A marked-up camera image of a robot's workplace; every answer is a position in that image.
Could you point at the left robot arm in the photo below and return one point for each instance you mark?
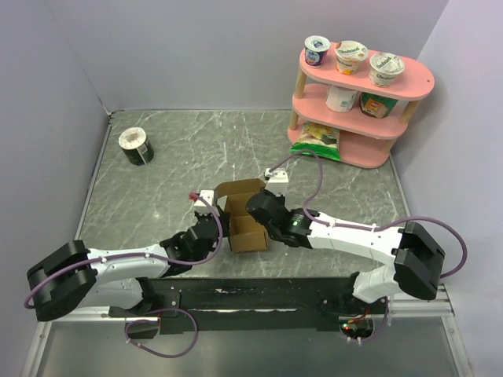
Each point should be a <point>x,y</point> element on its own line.
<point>75,276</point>

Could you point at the white cup middle shelf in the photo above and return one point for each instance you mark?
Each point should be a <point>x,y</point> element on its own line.
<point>339,99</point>

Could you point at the pink three-tier shelf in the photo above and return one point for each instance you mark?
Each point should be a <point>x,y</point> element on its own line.
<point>364,141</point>

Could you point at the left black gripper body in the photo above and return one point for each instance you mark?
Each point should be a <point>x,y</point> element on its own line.
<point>225,232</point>

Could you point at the aluminium frame rail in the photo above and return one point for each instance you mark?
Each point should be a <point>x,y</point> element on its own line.
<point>401,307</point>

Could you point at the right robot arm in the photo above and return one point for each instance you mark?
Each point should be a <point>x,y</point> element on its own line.
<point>411,260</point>

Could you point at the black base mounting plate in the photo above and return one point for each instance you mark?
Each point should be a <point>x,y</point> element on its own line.
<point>213,304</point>

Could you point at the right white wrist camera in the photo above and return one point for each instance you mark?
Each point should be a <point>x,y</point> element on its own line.
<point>277,181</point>

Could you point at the black white yogurt cup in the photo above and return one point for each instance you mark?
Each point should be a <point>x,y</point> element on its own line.
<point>136,146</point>

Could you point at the green package middle shelf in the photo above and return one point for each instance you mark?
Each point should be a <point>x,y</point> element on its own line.
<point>376,106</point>

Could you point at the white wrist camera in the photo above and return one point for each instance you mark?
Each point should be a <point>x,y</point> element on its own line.
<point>203,202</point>
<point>277,181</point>

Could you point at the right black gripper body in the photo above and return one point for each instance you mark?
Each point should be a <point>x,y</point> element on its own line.
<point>280,199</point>

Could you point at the brown cardboard box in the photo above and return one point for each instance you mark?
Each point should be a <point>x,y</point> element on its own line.
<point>245,233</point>

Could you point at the green snack bag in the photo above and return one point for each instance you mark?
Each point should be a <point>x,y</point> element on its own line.
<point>320,139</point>

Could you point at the orange Chobani yogurt cup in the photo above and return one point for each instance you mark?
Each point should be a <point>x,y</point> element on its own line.
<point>349,55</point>

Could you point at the white Chobani yogurt cup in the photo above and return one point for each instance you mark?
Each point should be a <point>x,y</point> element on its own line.
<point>384,68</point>

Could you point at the blue white yogurt cup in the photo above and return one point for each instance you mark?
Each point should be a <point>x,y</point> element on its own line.
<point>316,48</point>

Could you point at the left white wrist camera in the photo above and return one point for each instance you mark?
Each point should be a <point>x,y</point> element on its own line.
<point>203,202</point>

